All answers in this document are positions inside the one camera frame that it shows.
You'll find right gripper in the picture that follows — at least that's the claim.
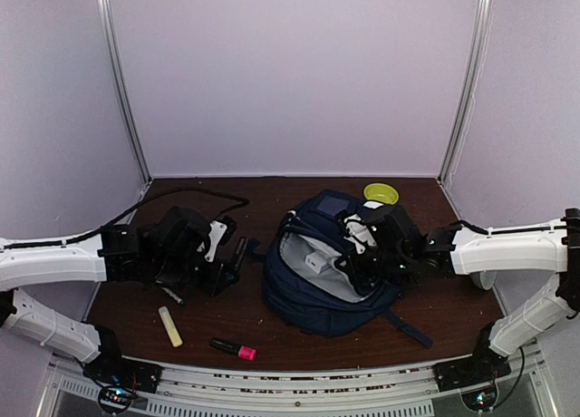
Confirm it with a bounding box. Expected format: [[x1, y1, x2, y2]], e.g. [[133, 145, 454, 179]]
[[336, 246, 410, 286]]

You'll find blue highlighter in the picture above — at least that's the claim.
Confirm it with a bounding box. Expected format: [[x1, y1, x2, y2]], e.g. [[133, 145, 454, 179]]
[[229, 237, 248, 282]]

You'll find white charger cube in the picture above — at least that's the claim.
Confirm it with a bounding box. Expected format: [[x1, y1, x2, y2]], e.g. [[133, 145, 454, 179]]
[[304, 252, 332, 275]]

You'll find navy blue backpack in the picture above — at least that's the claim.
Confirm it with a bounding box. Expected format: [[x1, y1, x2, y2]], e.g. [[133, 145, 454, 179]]
[[248, 189, 433, 348]]

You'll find yellow highlighter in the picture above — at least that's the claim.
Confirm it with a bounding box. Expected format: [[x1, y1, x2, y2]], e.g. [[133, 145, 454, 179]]
[[158, 306, 183, 347]]

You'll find pink highlighter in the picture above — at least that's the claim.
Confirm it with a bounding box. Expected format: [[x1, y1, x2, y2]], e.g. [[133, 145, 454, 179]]
[[209, 338, 257, 361]]

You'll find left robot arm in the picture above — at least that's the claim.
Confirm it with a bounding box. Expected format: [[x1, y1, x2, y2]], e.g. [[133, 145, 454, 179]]
[[1, 207, 237, 384]]

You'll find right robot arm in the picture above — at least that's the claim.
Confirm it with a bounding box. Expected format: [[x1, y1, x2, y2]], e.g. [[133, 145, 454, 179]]
[[394, 208, 579, 383]]

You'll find silver grey marker pen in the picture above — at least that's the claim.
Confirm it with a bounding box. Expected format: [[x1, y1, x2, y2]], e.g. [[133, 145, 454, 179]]
[[161, 286, 185, 306]]

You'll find green bowl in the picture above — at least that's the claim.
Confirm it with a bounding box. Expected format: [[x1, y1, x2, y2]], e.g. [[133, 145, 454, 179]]
[[363, 183, 400, 205]]

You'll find grey white bowl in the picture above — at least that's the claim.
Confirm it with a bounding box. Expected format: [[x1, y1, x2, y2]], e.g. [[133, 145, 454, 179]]
[[469, 271, 498, 291]]

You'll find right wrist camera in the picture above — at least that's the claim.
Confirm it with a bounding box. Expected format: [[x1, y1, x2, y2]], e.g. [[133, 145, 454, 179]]
[[336, 213, 378, 255]]

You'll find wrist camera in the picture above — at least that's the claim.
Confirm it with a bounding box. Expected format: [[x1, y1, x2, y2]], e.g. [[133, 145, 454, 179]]
[[336, 213, 378, 255], [205, 216, 237, 263]]

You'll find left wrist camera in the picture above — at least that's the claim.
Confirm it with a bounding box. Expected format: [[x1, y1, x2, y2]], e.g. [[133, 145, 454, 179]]
[[205, 216, 237, 263]]

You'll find left black cable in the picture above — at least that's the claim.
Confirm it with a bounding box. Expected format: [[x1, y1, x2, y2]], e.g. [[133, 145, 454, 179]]
[[4, 188, 250, 250]]

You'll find aluminium front rail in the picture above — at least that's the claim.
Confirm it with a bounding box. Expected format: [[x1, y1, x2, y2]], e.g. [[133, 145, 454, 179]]
[[38, 339, 556, 417]]

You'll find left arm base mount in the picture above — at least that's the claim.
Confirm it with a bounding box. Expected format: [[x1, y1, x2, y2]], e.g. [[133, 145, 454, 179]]
[[81, 358, 162, 393]]

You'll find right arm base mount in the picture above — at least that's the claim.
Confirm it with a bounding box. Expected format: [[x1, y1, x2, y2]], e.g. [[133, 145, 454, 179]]
[[433, 355, 511, 392]]

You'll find right aluminium post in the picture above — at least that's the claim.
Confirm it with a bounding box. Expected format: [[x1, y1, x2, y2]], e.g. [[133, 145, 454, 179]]
[[439, 0, 494, 187]]

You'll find aluminium post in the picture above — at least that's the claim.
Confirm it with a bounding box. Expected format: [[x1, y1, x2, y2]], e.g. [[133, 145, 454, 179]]
[[96, 0, 152, 184], [439, 0, 494, 187]]

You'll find left aluminium post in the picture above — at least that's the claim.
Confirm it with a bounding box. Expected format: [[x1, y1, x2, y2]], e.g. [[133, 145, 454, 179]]
[[96, 0, 152, 184]]

